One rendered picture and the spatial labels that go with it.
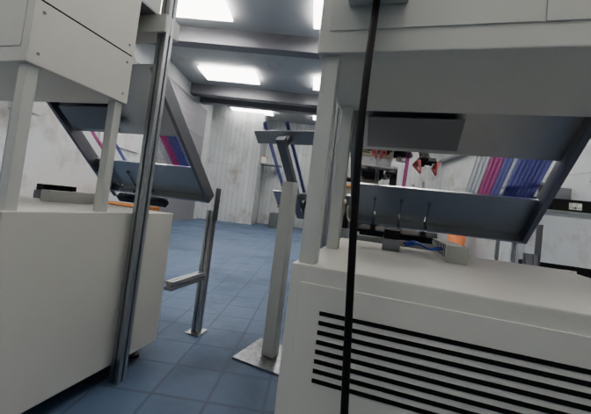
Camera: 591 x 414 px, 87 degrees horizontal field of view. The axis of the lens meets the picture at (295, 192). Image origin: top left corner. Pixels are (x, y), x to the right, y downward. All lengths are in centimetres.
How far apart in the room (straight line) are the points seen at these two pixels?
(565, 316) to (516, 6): 46
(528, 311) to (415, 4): 51
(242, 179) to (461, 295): 883
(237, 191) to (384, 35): 876
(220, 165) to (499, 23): 905
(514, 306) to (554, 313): 5
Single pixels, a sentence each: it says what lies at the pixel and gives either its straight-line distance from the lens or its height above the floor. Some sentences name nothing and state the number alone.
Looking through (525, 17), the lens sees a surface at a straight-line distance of 65.
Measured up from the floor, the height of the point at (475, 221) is 74.
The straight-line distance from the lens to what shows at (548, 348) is 60.
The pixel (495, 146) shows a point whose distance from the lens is 125.
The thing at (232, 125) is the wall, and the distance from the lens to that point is 959.
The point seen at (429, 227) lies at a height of 70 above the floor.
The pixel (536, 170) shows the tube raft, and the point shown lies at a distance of 136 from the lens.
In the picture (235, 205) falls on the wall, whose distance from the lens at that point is 925.
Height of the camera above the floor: 72
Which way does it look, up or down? 2 degrees up
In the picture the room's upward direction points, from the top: 7 degrees clockwise
